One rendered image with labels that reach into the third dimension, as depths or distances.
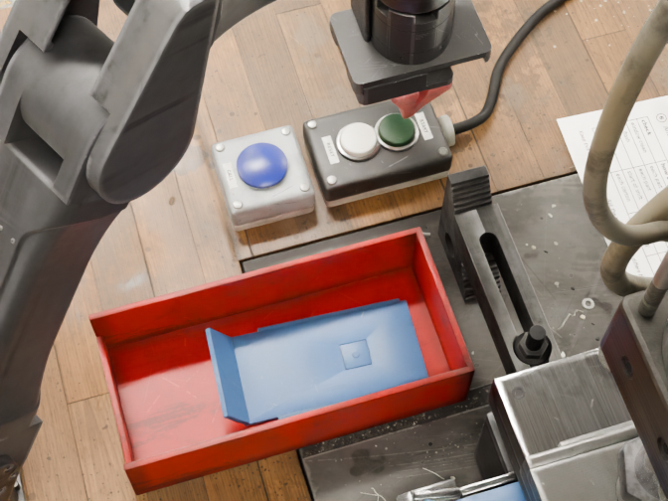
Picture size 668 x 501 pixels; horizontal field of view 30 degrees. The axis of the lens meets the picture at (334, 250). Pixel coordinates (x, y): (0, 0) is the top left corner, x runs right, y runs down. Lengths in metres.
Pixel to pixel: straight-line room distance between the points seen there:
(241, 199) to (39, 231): 0.33
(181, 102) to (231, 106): 0.43
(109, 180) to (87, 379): 0.34
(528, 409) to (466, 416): 0.15
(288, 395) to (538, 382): 0.21
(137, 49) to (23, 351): 0.22
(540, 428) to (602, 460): 0.06
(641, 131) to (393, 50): 0.28
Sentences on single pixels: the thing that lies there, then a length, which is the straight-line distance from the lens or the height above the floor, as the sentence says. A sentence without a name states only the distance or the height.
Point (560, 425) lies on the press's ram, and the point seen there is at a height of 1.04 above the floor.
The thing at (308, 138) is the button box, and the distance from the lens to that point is 1.00.
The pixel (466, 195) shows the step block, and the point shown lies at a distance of 0.92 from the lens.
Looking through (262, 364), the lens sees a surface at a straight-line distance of 0.93.
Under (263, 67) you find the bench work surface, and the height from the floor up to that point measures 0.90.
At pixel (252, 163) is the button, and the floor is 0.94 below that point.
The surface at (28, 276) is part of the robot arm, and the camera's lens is 0.69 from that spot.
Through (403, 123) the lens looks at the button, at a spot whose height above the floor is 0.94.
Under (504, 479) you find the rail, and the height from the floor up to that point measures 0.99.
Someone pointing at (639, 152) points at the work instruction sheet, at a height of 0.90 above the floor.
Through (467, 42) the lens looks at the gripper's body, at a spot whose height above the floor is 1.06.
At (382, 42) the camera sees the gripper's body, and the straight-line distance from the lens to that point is 0.87.
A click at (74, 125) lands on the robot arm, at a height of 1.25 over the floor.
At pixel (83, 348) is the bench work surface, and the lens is 0.96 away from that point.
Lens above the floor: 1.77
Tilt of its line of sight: 62 degrees down
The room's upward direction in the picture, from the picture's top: 1 degrees clockwise
